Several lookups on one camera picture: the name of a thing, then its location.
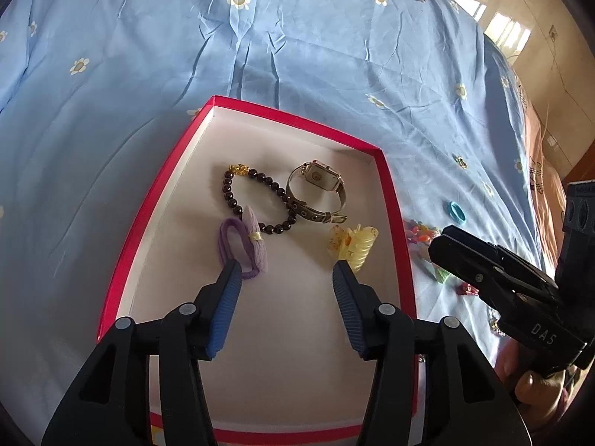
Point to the red cardboard box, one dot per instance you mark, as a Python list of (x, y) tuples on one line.
[(297, 223)]

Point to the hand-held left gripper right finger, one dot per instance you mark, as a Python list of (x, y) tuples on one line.
[(347, 306)]

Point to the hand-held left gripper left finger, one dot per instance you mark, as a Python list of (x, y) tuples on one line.
[(225, 306)]

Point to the pink printed bed sheet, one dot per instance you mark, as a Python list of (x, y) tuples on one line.
[(539, 167)]

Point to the person's right hand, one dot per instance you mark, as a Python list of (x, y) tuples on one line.
[(527, 385)]

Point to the yellow hair claw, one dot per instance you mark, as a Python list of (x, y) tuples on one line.
[(355, 246)]

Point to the blue floral blanket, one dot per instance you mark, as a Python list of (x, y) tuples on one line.
[(232, 55)]

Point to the silver wrist watch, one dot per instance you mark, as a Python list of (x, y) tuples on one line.
[(320, 177)]

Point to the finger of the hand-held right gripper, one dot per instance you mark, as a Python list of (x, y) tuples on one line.
[(465, 269), (502, 260)]

